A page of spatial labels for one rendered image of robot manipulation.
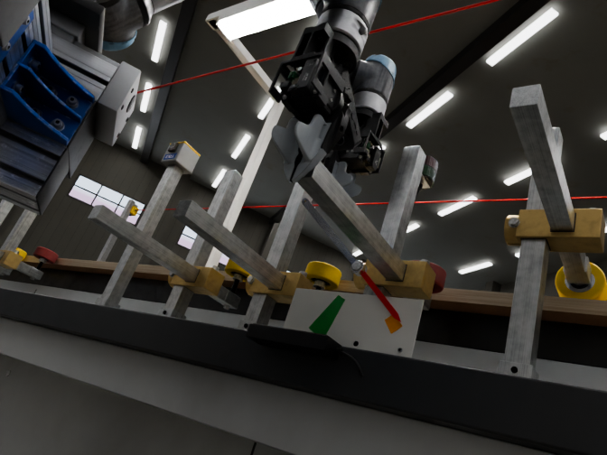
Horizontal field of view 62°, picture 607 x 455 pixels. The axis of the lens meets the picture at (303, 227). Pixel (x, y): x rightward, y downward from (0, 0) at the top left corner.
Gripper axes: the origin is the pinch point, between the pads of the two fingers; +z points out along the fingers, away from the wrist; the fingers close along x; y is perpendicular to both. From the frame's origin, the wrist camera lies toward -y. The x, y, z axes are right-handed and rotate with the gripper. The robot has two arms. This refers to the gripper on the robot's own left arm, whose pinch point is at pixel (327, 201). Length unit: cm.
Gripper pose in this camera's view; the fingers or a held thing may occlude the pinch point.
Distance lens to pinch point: 97.0
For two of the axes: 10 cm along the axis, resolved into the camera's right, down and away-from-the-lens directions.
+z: -3.0, 8.6, -4.1
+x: 5.1, 5.1, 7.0
